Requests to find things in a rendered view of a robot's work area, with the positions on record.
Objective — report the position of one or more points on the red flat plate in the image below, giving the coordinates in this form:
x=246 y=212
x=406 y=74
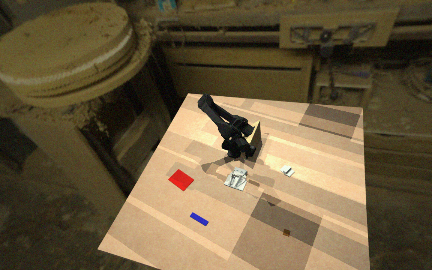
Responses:
x=181 y=180

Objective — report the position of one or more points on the blue flat bar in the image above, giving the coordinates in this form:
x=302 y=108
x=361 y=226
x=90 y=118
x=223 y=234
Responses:
x=199 y=219

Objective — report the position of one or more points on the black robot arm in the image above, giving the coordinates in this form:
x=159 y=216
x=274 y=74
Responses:
x=234 y=129

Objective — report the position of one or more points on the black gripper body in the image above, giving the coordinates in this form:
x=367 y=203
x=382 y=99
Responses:
x=225 y=145

